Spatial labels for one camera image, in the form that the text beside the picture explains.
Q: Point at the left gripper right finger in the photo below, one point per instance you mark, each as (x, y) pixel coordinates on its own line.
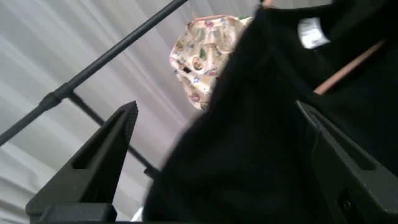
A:
(351, 180)

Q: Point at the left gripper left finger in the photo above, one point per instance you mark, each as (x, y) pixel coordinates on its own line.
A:
(93, 161)

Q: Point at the pink clothes hanger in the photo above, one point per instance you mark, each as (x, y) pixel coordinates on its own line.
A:
(342, 73)
(208, 16)

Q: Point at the black garment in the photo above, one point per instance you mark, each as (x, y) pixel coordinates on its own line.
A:
(248, 124)

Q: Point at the cream printed garment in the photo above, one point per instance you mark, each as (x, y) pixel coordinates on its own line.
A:
(199, 77)

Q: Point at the black clothes rack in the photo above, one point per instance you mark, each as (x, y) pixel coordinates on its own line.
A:
(109, 54)

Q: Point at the white curtain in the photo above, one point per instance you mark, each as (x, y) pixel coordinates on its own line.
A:
(62, 37)
(12, 202)

